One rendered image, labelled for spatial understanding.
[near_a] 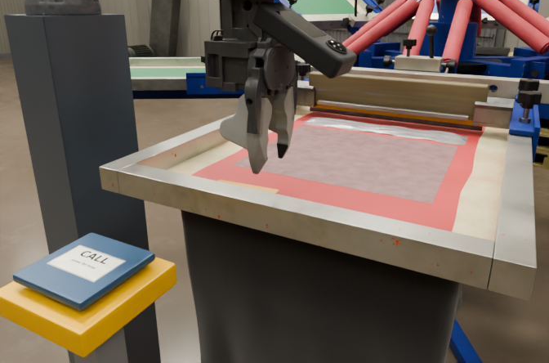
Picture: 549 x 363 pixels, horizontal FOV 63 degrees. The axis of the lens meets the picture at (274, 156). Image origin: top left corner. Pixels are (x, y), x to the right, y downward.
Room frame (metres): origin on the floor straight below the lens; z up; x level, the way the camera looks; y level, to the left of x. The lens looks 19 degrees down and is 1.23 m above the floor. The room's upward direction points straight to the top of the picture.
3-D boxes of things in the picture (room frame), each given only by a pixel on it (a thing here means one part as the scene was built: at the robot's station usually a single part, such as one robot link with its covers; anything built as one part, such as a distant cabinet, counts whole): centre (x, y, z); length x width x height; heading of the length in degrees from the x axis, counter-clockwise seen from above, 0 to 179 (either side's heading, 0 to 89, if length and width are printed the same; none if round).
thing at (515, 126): (0.93, -0.53, 0.98); 0.30 x 0.05 x 0.07; 152
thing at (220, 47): (0.53, 0.03, 1.19); 0.09 x 0.08 x 0.12; 62
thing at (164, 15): (6.93, 1.97, 0.76); 0.91 x 0.90 x 1.53; 141
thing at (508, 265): (0.85, -0.17, 0.97); 0.79 x 0.58 x 0.04; 152
